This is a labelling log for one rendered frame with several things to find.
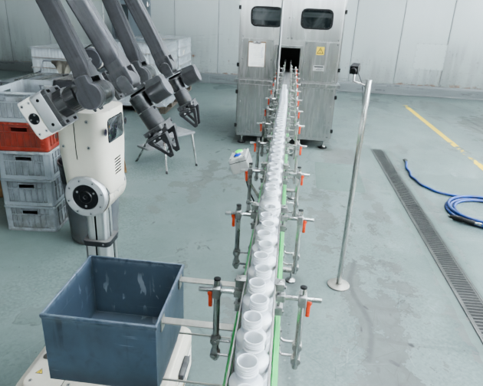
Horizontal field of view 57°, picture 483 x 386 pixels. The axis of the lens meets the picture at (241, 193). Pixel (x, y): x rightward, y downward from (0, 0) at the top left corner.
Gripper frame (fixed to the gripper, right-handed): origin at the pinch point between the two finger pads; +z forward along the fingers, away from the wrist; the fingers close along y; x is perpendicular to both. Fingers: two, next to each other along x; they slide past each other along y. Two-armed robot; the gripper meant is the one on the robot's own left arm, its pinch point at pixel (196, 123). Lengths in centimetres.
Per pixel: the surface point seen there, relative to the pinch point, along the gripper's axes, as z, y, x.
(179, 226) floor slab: 91, 163, 93
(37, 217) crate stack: 29, 138, 183
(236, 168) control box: 26.6, 10.4, -4.2
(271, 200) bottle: 25, -48, -21
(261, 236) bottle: 25, -71, -19
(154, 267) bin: 29, -53, 22
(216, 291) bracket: 28, -86, -6
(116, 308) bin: 38, -52, 42
